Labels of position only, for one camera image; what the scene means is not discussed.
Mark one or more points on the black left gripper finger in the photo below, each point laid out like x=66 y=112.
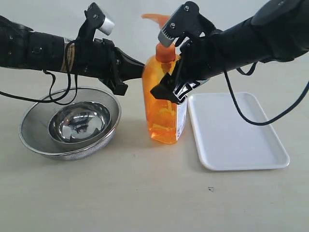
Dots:
x=128 y=67

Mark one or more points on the steel mesh colander bowl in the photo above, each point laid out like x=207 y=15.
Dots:
x=33 y=129

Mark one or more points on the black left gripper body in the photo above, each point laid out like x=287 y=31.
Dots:
x=98 y=59

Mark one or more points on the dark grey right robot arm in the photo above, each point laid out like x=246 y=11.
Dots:
x=279 y=31

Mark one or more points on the orange pump soap bottle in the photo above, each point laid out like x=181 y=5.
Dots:
x=165 y=120

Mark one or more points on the white rectangular plastic tray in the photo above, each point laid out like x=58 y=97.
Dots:
x=225 y=142

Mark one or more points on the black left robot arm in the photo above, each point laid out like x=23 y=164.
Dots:
x=23 y=48

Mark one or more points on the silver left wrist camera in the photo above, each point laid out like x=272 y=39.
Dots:
x=95 y=19

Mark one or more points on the small stainless steel bowl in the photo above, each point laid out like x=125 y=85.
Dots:
x=80 y=122

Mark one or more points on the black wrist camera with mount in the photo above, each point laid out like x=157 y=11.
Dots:
x=185 y=22

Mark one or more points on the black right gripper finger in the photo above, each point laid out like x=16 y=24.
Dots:
x=166 y=88

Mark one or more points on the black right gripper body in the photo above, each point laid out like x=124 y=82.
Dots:
x=198 y=58

